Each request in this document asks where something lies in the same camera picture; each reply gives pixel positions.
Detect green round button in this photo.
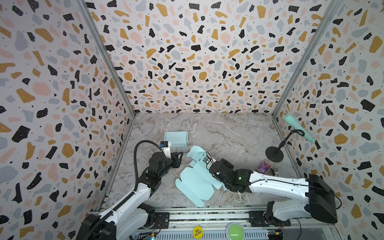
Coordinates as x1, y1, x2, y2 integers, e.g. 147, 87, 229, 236
226, 223, 245, 240

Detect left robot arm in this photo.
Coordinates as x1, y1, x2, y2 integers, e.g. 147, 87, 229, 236
76, 152, 184, 240

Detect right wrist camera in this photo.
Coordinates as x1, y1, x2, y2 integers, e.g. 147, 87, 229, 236
204, 158, 214, 167

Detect mint paper box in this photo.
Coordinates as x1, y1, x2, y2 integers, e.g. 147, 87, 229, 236
164, 131, 188, 148

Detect left black corrugated cable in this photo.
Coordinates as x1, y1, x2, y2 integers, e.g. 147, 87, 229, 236
86, 140, 163, 240

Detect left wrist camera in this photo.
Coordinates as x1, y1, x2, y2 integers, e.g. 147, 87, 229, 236
160, 141, 172, 159

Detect colourful small card box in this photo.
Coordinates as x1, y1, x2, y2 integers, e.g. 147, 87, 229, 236
256, 161, 272, 175

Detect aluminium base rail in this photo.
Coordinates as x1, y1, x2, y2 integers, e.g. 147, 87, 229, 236
127, 206, 341, 240

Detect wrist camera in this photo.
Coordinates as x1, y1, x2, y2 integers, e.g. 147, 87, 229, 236
204, 158, 214, 167
160, 141, 172, 159

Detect mint green microphone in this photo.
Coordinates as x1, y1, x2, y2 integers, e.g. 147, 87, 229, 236
283, 114, 316, 144

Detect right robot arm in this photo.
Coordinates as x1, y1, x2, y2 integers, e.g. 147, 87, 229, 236
204, 158, 339, 225

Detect yellow round sticker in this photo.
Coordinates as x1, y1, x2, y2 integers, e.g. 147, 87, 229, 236
193, 226, 204, 240

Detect small black white figurine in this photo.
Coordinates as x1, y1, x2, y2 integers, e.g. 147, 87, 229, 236
271, 169, 280, 177

